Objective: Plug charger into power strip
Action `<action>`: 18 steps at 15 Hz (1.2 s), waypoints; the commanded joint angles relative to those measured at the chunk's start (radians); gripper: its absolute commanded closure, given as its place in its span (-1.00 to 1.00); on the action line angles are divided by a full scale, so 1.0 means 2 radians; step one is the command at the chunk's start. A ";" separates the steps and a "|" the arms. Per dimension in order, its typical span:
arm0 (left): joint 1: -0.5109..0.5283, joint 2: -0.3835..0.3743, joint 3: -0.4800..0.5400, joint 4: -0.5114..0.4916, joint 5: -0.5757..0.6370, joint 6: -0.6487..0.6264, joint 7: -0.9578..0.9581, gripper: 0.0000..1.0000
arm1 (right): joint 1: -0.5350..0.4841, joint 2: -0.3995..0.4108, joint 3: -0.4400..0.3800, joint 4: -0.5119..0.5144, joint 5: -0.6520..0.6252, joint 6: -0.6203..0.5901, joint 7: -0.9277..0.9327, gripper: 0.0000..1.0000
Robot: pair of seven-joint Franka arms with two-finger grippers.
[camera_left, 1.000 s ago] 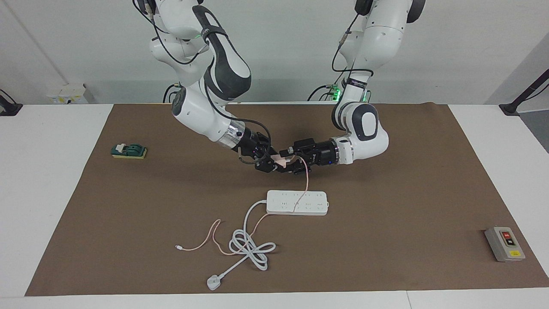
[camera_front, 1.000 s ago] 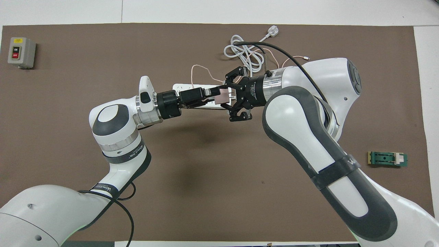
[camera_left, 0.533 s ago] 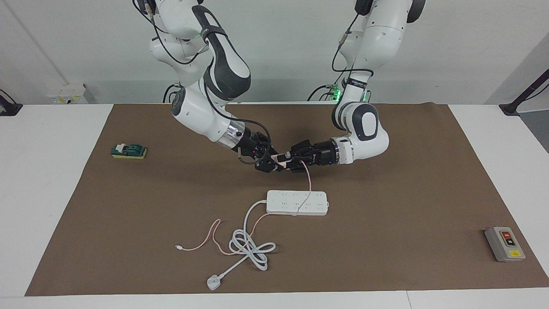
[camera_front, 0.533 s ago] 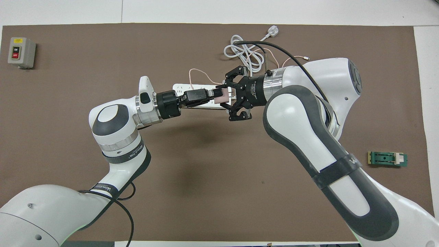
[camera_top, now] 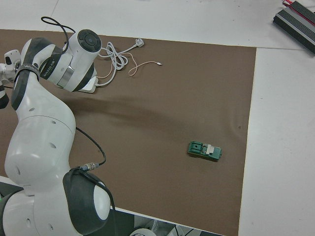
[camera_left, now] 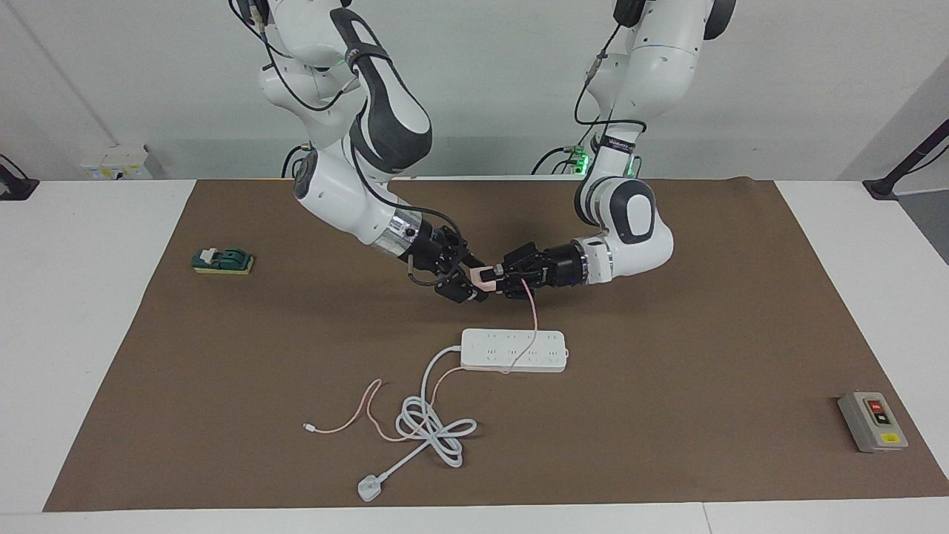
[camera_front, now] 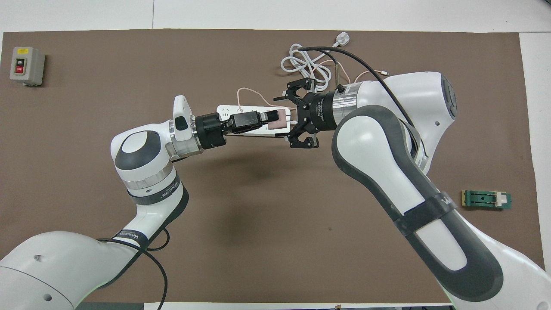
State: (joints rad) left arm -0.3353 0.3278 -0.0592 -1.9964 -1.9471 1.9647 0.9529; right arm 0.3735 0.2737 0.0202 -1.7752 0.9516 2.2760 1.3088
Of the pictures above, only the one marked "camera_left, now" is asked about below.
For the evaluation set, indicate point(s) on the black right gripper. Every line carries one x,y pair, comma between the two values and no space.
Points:
437,252

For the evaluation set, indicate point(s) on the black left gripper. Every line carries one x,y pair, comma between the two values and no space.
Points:
560,268

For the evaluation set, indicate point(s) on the pink charger adapter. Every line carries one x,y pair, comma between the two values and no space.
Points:
485,279

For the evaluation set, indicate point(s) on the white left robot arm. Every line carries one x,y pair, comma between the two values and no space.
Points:
652,256

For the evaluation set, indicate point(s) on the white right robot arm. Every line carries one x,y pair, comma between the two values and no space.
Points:
334,200

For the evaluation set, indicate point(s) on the white power strip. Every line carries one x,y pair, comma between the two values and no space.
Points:
489,350

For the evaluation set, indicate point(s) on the brown table mat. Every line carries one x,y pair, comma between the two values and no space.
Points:
593,445

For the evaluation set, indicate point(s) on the black angled stand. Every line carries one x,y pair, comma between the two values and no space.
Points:
882,187

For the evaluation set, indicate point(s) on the green knife switch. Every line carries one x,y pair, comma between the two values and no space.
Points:
222,261

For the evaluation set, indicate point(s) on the white wall socket box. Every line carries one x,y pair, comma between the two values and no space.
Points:
115,163

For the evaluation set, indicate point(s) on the grey push-button switch box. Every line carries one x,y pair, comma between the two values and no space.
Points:
873,423

